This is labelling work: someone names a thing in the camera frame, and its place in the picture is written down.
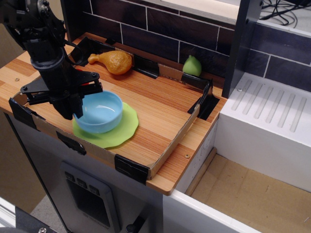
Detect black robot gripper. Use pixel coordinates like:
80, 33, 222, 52
20, 48, 103, 120

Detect light blue plastic bowl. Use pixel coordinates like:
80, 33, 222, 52
73, 91, 123, 133

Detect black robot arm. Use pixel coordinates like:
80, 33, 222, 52
0, 0, 103, 120

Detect light green plastic plate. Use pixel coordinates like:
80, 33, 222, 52
72, 102, 139, 149

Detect toy chicken drumstick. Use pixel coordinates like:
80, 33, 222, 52
87, 50, 133, 75

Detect toy dishwasher front panel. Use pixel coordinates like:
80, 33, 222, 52
60, 162, 121, 233

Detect green toy pear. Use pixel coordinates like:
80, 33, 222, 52
183, 55, 202, 76

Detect cardboard tray border with tape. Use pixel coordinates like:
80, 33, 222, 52
1, 45, 226, 195

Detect white toy sink unit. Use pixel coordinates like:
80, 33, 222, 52
163, 74, 311, 233

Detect dark grey vertical post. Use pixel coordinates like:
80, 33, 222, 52
222, 0, 263, 98

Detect black cables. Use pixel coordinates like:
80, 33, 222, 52
259, 0, 311, 26

